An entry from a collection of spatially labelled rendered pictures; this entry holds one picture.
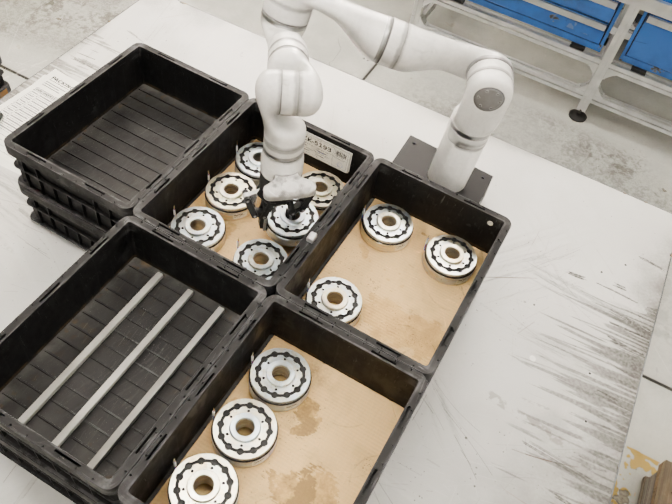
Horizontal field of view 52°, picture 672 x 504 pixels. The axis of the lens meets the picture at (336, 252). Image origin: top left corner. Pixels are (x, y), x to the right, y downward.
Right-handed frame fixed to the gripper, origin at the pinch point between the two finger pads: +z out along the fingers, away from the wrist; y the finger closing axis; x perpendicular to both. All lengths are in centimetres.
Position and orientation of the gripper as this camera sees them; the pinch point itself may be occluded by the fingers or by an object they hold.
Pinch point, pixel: (276, 220)
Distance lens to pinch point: 132.8
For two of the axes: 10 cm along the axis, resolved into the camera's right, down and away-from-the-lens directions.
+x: 2.7, 7.8, -5.6
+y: -9.5, 1.4, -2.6
